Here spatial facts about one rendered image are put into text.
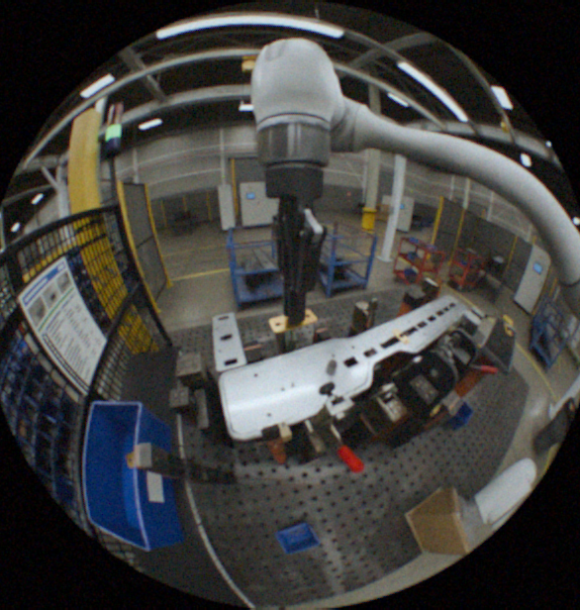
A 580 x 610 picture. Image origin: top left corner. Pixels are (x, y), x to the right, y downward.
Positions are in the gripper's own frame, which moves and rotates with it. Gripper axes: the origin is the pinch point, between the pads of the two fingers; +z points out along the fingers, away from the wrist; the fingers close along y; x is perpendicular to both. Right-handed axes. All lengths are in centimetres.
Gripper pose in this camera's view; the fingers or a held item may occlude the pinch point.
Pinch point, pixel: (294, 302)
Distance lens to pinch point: 30.1
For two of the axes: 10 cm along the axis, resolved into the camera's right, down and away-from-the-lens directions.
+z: 0.1, 8.2, 5.8
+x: -9.2, 2.3, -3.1
